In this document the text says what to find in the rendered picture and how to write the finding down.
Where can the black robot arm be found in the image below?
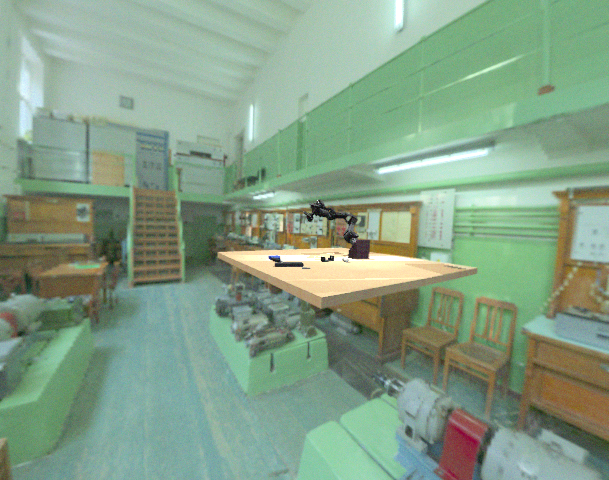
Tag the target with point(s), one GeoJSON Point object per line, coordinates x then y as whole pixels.
{"type": "Point", "coordinates": [349, 233]}

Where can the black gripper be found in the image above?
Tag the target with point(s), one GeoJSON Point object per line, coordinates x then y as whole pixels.
{"type": "Point", "coordinates": [317, 211]}

